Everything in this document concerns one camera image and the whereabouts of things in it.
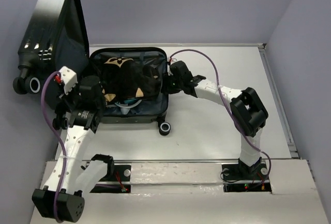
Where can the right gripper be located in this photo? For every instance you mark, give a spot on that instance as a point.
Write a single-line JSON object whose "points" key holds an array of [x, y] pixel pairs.
{"points": [[165, 87]]}

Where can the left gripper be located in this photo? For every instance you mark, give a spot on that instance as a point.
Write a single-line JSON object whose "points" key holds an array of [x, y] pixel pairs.
{"points": [[67, 99]]}

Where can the black blanket with beige flowers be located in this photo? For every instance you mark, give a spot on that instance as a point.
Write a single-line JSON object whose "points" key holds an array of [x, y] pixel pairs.
{"points": [[124, 79]]}

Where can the teal white headphones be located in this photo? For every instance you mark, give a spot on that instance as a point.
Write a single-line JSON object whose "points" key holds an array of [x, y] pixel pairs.
{"points": [[127, 105]]}

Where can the black and white suitcase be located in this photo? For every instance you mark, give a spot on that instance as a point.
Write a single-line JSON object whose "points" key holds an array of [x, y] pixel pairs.
{"points": [[56, 36]]}

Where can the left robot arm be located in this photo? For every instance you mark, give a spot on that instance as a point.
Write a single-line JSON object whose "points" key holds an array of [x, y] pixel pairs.
{"points": [[62, 196]]}

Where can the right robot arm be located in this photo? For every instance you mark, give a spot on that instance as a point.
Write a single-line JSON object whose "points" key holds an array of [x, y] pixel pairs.
{"points": [[245, 108]]}

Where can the white cardboard front panel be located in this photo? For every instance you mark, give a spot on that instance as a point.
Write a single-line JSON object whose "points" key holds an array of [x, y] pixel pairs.
{"points": [[192, 192]]}

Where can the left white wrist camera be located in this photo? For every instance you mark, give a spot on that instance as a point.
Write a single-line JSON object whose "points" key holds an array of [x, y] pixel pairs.
{"points": [[66, 78]]}

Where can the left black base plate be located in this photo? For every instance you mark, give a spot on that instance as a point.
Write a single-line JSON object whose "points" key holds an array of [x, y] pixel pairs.
{"points": [[118, 182]]}

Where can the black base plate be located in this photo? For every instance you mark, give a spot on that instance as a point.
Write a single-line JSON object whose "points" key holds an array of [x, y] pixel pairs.
{"points": [[235, 181], [118, 182]]}

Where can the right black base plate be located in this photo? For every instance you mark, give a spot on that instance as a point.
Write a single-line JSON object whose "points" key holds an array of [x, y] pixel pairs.
{"points": [[235, 181]]}

